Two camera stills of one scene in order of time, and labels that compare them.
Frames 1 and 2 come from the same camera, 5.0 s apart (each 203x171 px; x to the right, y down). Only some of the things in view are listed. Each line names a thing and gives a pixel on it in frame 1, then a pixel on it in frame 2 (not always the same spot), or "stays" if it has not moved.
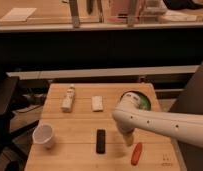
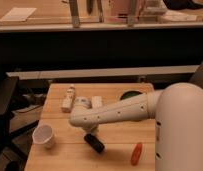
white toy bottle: x=68 y=102 stays
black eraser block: x=100 y=141 → x=94 y=143
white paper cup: x=42 y=134 stays
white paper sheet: x=18 y=14 stays
